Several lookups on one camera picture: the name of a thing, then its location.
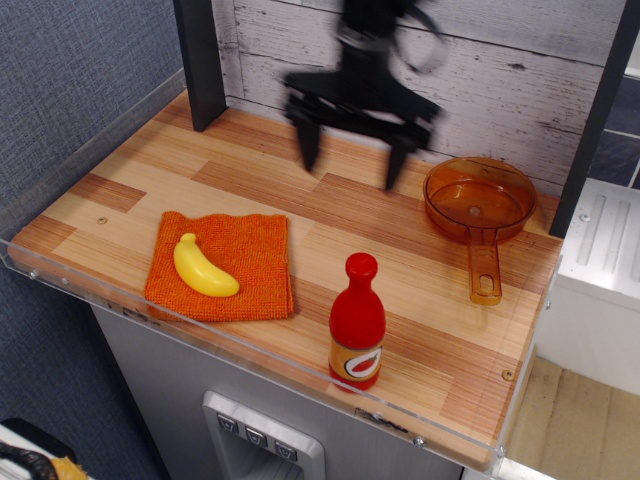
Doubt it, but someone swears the dark frame post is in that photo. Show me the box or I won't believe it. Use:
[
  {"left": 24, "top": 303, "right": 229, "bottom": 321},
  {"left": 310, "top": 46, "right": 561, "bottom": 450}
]
[
  {"left": 173, "top": 0, "right": 227, "bottom": 132},
  {"left": 549, "top": 0, "right": 639, "bottom": 239}
]

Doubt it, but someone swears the clear acrylic table guard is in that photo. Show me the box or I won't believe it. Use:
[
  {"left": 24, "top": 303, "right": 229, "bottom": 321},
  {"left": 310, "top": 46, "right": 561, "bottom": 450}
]
[{"left": 1, "top": 77, "right": 561, "bottom": 470}]

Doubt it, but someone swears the yellow toy banana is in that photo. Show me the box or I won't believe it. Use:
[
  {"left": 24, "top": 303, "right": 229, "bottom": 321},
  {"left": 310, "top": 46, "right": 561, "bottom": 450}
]
[{"left": 173, "top": 233, "right": 240, "bottom": 298}]

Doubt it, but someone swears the dark left frame post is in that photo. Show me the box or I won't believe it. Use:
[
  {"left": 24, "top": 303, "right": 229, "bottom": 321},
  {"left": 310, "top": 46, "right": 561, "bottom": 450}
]
[{"left": 173, "top": 0, "right": 227, "bottom": 132}]

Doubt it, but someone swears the black white object at corner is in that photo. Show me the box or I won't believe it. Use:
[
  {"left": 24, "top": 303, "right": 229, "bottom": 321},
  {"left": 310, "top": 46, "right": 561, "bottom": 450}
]
[{"left": 1, "top": 418, "right": 79, "bottom": 479}]

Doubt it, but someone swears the yellow object at corner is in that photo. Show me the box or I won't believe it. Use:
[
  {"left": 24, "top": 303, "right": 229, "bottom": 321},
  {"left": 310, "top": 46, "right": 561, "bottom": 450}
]
[{"left": 51, "top": 457, "right": 91, "bottom": 480}]

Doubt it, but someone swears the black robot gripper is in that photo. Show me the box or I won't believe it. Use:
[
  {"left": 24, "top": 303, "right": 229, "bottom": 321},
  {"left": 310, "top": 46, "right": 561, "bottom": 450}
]
[{"left": 284, "top": 1, "right": 442, "bottom": 191}]

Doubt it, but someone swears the red toy sauce bottle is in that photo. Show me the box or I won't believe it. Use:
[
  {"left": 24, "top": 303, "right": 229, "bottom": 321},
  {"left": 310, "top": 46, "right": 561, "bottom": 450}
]
[{"left": 328, "top": 252, "right": 386, "bottom": 390}]

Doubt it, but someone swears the orange woven cloth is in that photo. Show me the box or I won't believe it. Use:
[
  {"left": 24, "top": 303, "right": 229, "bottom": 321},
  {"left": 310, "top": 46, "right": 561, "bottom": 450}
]
[{"left": 144, "top": 211, "right": 294, "bottom": 322}]

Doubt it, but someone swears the orange transparent plastic pot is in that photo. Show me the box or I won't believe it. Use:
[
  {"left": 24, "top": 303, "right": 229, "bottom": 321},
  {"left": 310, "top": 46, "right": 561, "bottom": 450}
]
[{"left": 423, "top": 157, "right": 537, "bottom": 306}]

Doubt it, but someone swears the grey toy fridge cabinet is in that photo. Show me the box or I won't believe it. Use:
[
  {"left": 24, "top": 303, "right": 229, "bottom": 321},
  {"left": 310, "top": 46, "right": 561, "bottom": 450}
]
[{"left": 94, "top": 307, "right": 463, "bottom": 479}]

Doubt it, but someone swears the dark right frame post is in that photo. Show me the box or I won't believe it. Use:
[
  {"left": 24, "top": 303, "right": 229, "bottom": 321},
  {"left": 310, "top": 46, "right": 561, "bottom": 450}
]
[{"left": 549, "top": 0, "right": 639, "bottom": 239}]

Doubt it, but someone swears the white toy sink unit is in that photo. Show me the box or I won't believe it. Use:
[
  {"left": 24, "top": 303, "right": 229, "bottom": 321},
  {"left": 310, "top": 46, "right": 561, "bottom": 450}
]
[{"left": 534, "top": 179, "right": 639, "bottom": 394}]

